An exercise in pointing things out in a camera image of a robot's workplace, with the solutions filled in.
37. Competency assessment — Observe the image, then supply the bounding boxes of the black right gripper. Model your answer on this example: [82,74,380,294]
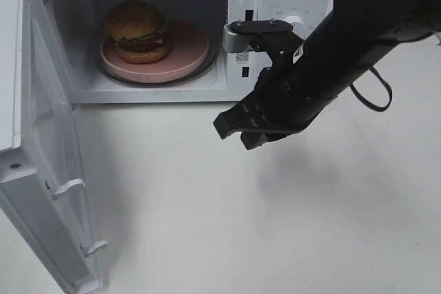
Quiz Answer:
[213,41,331,150]

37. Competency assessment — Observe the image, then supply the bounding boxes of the pink round plate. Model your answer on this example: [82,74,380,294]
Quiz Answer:
[100,20,209,84]

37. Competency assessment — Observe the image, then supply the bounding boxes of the burger with lettuce and tomato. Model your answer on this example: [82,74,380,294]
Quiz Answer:
[104,0,172,64]

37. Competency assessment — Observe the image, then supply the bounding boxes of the white microwave door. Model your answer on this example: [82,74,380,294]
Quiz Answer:
[1,0,107,293]

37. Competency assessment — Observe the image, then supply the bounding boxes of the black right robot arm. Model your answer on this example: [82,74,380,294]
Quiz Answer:
[214,0,440,149]

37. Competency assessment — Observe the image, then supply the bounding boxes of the white warning label sticker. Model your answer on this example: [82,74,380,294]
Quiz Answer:
[234,52,252,67]

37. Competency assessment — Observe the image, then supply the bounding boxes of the glass microwave turntable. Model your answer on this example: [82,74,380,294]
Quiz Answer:
[96,46,219,87]

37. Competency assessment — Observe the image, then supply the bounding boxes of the upper white round knob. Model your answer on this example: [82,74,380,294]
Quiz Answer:
[283,14,307,35]

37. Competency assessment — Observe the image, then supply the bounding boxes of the white microwave oven body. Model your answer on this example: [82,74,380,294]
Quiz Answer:
[43,0,328,104]

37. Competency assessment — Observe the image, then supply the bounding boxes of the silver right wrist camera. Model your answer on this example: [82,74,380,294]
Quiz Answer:
[221,18,294,54]

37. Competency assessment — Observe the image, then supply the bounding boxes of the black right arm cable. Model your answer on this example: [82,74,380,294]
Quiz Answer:
[348,66,393,113]

